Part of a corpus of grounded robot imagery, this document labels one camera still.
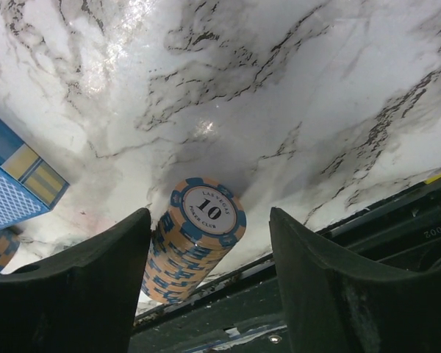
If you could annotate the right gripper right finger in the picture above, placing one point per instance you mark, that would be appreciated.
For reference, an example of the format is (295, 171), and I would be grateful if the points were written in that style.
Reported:
(335, 300)

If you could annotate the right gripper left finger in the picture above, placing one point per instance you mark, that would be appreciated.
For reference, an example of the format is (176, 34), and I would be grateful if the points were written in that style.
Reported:
(82, 299)

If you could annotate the red tan poker chip stack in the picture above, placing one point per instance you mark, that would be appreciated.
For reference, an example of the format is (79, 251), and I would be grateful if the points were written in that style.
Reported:
(203, 222)

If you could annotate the blue playing card deck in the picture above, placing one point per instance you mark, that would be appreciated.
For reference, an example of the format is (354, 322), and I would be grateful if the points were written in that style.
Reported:
(29, 186)

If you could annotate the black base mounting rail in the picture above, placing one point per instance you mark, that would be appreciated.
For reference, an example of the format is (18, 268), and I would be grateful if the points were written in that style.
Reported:
(243, 312)

